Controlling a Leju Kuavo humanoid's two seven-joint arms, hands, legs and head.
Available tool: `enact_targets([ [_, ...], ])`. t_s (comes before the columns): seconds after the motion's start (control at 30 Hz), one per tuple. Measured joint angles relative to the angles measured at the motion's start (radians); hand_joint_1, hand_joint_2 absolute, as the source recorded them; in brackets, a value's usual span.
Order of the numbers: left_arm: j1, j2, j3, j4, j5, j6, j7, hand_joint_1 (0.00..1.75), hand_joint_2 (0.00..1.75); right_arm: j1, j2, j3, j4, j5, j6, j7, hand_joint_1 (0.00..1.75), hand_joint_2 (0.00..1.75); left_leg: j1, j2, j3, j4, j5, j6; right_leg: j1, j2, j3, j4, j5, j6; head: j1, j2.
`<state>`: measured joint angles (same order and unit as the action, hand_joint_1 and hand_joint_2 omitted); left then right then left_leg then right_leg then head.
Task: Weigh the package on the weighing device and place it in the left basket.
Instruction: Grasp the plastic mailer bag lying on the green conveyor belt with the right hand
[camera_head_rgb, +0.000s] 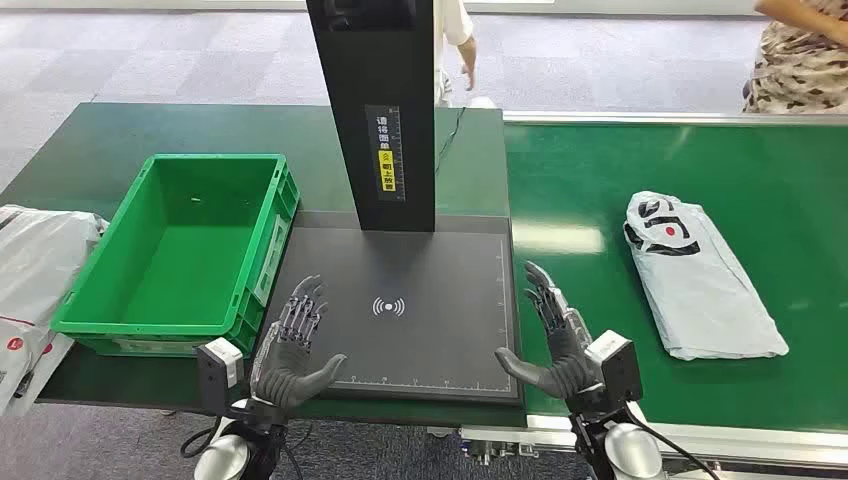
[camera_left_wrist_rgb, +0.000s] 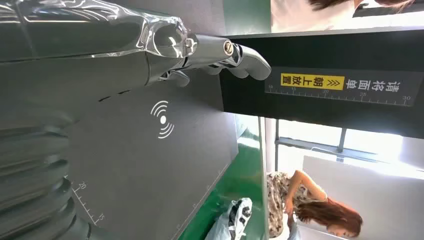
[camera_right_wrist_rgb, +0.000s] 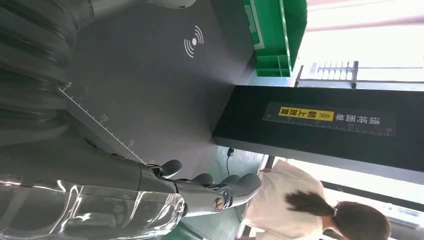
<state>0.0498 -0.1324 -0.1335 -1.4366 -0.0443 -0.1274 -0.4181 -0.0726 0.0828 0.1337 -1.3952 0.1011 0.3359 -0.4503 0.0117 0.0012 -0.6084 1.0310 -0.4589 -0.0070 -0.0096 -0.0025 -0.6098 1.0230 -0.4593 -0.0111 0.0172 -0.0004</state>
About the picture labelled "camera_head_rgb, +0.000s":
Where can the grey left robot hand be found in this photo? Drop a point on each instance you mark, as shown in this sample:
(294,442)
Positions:
(288,371)

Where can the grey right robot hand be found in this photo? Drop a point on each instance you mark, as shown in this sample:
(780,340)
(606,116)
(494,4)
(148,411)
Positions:
(566,371)

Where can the grey plastic mailer package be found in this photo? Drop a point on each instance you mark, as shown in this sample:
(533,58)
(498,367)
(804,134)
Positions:
(702,291)

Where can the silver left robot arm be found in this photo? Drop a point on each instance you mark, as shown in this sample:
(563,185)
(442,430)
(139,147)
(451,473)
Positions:
(225,460)

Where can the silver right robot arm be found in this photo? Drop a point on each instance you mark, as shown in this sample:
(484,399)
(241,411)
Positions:
(632,454)

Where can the green plastic basket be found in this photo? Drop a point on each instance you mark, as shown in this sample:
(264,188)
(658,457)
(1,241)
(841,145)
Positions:
(185,258)

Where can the green conveyor belt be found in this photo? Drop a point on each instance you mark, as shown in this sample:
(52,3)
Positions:
(729,166)

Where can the white mailer with red marks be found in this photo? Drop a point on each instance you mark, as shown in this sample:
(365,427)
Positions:
(20,361)

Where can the white plastic mailer bag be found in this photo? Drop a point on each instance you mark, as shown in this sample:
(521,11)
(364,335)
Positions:
(40,258)

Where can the person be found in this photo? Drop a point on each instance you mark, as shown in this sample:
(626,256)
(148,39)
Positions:
(457,33)
(798,66)

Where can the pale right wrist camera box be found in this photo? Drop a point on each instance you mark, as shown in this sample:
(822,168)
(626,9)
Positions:
(619,368)

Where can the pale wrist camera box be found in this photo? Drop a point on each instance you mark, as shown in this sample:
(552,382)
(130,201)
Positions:
(215,374)
(619,368)

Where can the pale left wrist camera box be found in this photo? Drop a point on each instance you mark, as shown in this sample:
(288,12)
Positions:
(215,374)

